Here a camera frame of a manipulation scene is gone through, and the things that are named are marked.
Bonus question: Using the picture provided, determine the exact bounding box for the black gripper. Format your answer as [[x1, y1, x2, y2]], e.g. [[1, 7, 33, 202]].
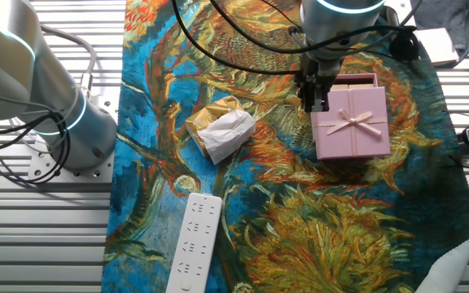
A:
[[294, 54, 340, 114]]

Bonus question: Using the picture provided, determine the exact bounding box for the pink ribboned casing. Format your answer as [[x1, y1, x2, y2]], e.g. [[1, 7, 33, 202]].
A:
[[309, 85, 392, 160]]

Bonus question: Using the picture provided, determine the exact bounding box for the pink inner box drawer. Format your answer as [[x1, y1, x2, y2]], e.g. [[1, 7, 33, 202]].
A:
[[333, 72, 379, 91]]

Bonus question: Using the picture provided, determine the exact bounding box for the gold foil box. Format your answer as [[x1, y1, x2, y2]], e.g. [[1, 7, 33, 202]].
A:
[[184, 95, 246, 158]]

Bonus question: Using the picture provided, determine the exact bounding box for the white flat box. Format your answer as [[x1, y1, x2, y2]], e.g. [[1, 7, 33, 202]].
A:
[[415, 27, 460, 68]]

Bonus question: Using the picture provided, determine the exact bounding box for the white tissue paper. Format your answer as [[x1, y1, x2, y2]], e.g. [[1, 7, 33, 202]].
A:
[[197, 108, 257, 166]]

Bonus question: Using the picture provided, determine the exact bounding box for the sunflower painting cloth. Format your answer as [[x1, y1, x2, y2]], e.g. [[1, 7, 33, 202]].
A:
[[101, 0, 469, 293]]

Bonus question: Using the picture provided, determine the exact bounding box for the dark grey cloth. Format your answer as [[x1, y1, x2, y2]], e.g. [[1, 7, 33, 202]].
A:
[[410, 0, 469, 68]]

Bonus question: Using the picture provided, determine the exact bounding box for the white power strip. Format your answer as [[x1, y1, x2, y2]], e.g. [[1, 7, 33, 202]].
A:
[[164, 192, 224, 293]]

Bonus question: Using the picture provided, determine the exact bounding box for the long black gripper cable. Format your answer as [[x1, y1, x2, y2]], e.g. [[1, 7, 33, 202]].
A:
[[208, 0, 419, 55]]

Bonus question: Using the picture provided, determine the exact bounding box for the thick black cable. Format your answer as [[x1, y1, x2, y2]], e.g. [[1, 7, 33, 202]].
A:
[[169, 0, 303, 77]]

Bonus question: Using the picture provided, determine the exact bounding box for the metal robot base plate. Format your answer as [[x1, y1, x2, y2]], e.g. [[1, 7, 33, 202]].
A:
[[28, 84, 122, 181]]

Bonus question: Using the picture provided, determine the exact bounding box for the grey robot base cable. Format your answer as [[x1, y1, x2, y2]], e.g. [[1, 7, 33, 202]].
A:
[[38, 23, 99, 98]]

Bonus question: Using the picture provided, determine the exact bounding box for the black looped cable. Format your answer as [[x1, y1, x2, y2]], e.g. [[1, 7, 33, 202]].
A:
[[0, 110, 73, 185]]

